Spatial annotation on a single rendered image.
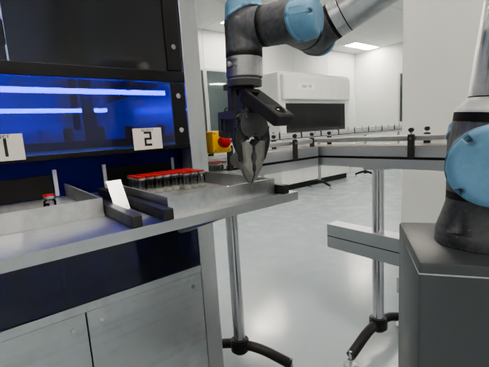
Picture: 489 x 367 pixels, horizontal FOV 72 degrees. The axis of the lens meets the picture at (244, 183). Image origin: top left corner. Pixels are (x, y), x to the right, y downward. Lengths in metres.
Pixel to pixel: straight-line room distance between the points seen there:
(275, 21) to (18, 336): 0.90
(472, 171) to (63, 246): 0.58
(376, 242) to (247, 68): 1.10
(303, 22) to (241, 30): 0.12
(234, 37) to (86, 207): 0.43
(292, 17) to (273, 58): 7.18
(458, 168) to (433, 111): 1.50
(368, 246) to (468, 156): 1.11
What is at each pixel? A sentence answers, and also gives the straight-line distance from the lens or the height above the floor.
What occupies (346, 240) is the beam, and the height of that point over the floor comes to 0.49.
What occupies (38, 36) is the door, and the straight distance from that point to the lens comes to 0.98.
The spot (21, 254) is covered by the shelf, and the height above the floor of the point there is 0.88.
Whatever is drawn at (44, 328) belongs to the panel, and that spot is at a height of 0.57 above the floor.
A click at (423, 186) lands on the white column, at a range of 2.09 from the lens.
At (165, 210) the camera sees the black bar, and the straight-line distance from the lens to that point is 0.58.
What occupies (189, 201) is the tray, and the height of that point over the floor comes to 0.90.
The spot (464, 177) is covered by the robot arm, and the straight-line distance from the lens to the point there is 0.55.
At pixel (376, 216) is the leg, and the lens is 1.57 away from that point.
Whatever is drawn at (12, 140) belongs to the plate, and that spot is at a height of 1.04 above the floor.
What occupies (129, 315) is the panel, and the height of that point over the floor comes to 0.52.
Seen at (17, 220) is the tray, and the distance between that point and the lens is 0.67.
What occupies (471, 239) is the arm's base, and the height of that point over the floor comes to 0.81.
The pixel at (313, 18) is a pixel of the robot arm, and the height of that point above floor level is 1.21.
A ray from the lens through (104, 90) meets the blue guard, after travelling 0.97.
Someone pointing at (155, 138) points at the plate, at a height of 1.02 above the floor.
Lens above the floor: 1.02
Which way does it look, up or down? 9 degrees down
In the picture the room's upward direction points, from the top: 4 degrees counter-clockwise
